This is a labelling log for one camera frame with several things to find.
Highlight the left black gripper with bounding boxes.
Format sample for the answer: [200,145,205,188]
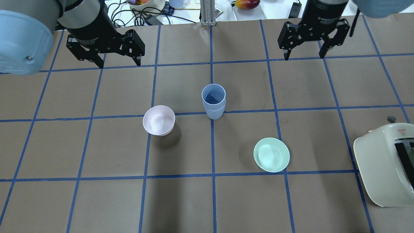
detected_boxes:
[66,13,145,68]

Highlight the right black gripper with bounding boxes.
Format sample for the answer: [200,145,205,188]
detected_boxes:
[278,0,351,61]

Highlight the blue cup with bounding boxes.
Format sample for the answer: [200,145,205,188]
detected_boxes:
[201,83,226,110]
[203,103,226,120]

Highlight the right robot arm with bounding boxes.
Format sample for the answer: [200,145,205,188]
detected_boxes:
[278,0,413,61]

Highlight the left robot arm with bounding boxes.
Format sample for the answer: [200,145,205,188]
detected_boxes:
[0,0,145,75]

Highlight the black power adapter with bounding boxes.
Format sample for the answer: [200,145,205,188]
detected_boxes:
[288,1,302,18]

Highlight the bowl of blocks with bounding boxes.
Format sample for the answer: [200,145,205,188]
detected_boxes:
[126,0,166,12]

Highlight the mango fruit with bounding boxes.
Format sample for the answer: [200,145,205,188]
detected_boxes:
[234,0,261,9]

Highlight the pink bowl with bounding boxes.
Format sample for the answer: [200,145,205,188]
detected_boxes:
[143,105,175,136]

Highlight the green plate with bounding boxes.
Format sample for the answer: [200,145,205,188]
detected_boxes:
[253,138,291,173]

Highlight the cream toaster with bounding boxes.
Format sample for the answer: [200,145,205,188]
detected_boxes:
[353,123,414,207]

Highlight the aluminium frame post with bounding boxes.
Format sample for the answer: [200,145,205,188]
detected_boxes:
[200,0,216,27]

